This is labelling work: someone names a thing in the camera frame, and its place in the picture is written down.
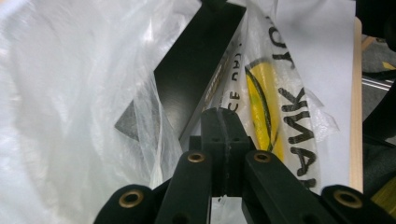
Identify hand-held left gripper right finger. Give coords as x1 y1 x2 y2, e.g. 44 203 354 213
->
218 106 257 196

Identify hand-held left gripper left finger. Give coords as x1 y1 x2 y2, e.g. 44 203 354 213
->
189 106 231 197

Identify dark box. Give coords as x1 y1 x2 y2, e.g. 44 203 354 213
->
114 1 248 143

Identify clear smiley-print plastic bag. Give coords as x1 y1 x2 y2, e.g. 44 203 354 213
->
0 0 341 224

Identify metal floor rail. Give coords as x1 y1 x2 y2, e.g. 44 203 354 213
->
361 77 394 92

